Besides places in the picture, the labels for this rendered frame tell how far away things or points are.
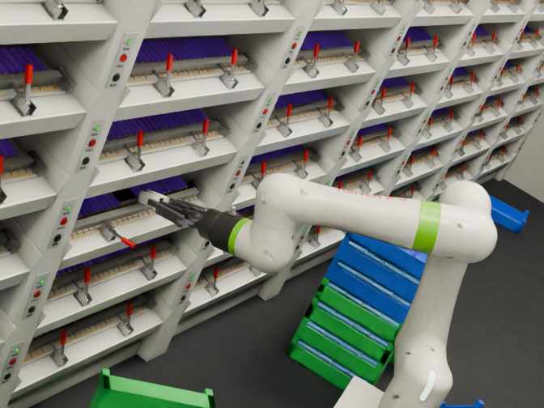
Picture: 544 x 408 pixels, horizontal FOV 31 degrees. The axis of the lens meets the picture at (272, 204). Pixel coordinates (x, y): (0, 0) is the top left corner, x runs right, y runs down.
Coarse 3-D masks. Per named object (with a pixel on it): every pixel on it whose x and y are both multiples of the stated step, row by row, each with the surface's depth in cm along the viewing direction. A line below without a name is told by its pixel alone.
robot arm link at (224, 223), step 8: (232, 208) 225; (224, 216) 224; (232, 216) 224; (240, 216) 225; (216, 224) 223; (224, 224) 222; (232, 224) 222; (216, 232) 223; (224, 232) 222; (216, 240) 224; (224, 240) 222; (224, 248) 223
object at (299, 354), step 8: (296, 344) 318; (288, 352) 320; (296, 352) 319; (304, 352) 317; (296, 360) 319; (304, 360) 318; (312, 360) 317; (320, 360) 316; (312, 368) 318; (320, 368) 317; (328, 368) 315; (336, 368) 315; (384, 368) 327; (328, 376) 316; (336, 376) 315; (344, 376) 314; (336, 384) 316; (344, 384) 315
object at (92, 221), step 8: (184, 192) 258; (192, 192) 261; (120, 208) 236; (128, 208) 238; (136, 208) 240; (144, 208) 243; (152, 208) 247; (96, 216) 228; (104, 216) 230; (112, 216) 232; (120, 216) 235; (80, 224) 222; (88, 224) 224; (96, 224) 228; (120, 224) 234
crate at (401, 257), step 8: (360, 240) 300; (368, 240) 299; (376, 240) 298; (368, 248) 300; (376, 248) 298; (384, 248) 298; (392, 248) 296; (400, 248) 296; (384, 256) 298; (392, 256) 297; (400, 256) 296; (408, 256) 295; (416, 256) 309; (424, 256) 311; (400, 264) 297; (408, 264) 296; (416, 264) 295; (424, 264) 294; (408, 272) 297; (416, 272) 295
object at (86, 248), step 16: (192, 176) 266; (208, 192) 264; (112, 224) 234; (128, 224) 238; (144, 224) 242; (160, 224) 246; (80, 240) 222; (96, 240) 226; (112, 240) 229; (144, 240) 244; (64, 256) 213; (80, 256) 220; (96, 256) 228
